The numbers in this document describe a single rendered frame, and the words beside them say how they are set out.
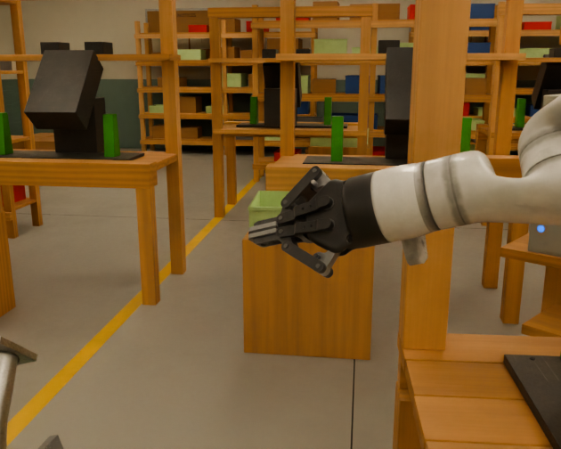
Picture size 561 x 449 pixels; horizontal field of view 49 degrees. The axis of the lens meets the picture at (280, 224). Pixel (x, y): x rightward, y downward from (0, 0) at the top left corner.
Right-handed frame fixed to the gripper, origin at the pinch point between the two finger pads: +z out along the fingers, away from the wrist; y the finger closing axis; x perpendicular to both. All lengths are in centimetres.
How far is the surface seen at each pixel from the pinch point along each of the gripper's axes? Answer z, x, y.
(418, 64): -10, 40, -46
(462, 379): -5, 66, 8
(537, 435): -18, 56, 19
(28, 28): 786, 499, -742
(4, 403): 19.1, -16.0, 18.9
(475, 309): 41, 328, -73
